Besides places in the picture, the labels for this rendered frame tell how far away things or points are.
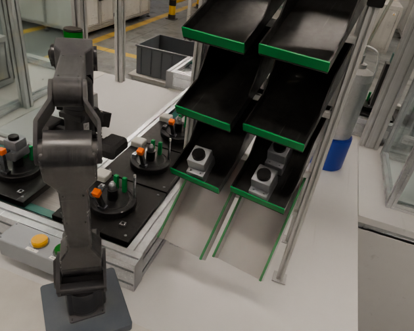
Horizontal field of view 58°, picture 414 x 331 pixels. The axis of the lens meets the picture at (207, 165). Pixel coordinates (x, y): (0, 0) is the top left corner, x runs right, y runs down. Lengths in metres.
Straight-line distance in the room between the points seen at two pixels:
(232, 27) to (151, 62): 2.30
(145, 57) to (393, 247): 2.23
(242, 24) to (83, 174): 0.43
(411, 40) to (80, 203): 1.59
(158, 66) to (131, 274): 2.22
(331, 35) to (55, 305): 0.73
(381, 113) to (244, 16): 1.28
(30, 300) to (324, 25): 0.92
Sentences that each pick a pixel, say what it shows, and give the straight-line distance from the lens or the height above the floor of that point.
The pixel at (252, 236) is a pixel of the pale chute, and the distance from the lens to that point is 0.96.
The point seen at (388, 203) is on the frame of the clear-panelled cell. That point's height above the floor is 0.88.
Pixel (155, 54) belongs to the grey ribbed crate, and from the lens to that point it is 3.01.
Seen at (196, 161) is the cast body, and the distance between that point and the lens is 0.82.
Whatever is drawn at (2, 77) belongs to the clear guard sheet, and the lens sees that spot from 1.41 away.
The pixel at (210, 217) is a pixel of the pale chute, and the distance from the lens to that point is 0.97.
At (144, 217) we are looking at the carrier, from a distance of 1.09.
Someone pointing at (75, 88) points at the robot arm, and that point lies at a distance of 0.53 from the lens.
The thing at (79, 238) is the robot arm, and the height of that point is 1.25.
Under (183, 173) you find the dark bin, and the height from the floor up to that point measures 1.21.
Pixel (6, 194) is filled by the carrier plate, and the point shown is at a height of 0.97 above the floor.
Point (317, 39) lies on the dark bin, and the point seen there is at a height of 1.54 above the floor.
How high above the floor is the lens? 1.70
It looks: 33 degrees down
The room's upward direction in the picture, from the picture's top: 9 degrees clockwise
